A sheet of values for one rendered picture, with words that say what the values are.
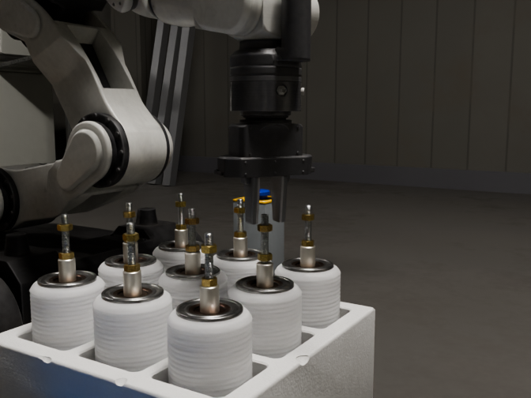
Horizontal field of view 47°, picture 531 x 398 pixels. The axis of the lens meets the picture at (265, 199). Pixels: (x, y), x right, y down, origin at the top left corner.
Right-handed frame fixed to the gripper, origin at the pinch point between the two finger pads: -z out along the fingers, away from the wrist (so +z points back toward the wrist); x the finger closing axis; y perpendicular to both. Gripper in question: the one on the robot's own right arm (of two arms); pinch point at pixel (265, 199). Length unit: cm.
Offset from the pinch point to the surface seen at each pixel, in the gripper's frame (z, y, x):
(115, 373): -18.4, 2.6, 19.9
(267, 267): -8.6, 1.1, 0.2
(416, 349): -36, -23, -45
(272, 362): -18.4, 7.3, 2.5
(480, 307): -36, -38, -75
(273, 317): -13.9, 4.6, 1.1
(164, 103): 16, -321, -78
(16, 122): 2, -407, 8
